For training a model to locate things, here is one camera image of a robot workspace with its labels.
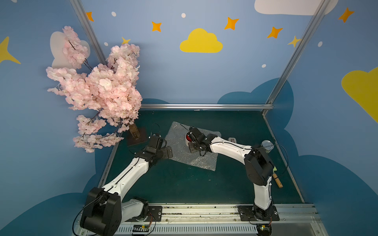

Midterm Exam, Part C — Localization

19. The white mug red inside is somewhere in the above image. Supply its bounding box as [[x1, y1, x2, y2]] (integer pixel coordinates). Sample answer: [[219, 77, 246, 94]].
[[185, 132, 193, 146]]

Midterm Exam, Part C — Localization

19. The bubble wrap sheet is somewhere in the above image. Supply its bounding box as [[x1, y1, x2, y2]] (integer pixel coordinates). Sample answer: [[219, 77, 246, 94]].
[[165, 122, 218, 171]]

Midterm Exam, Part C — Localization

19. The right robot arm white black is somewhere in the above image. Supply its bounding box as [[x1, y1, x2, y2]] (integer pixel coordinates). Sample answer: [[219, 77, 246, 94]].
[[186, 127, 280, 221]]

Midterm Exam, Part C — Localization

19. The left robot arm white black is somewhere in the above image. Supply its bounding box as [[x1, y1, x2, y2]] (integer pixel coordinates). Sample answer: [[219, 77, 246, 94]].
[[80, 146, 173, 236]]

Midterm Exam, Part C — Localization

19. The white tape dispenser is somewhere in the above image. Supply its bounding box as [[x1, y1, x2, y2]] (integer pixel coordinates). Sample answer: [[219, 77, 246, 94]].
[[228, 137, 237, 143]]

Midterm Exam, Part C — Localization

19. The small circuit board left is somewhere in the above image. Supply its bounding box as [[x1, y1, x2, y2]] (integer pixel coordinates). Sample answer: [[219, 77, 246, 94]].
[[131, 224, 151, 235]]

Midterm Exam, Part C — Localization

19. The pink cherry blossom tree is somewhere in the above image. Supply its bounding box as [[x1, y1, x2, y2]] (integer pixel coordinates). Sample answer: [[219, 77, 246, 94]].
[[46, 26, 142, 153]]

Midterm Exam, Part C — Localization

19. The small round device right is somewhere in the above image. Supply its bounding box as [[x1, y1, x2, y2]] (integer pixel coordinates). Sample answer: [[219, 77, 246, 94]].
[[256, 225, 272, 236]]

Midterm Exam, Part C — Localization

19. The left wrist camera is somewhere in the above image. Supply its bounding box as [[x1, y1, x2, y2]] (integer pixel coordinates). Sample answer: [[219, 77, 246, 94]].
[[149, 135, 164, 149]]

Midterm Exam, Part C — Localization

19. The tree base plate dark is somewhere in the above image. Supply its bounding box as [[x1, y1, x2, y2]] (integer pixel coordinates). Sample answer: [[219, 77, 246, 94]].
[[127, 127, 148, 146]]

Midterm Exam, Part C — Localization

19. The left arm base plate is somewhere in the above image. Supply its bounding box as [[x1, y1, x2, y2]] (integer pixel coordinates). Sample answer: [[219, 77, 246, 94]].
[[126, 206, 162, 222]]

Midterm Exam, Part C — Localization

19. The aluminium rail front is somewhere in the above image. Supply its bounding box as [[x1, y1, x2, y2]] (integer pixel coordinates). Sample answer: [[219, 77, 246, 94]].
[[113, 203, 328, 236]]

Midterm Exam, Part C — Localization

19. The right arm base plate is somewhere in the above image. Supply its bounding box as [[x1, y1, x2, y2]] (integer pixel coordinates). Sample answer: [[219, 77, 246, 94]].
[[237, 205, 280, 222]]

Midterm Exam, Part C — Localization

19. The green garden fork wooden handle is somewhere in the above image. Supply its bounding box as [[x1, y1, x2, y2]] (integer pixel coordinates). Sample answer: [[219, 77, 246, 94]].
[[272, 167, 283, 188]]

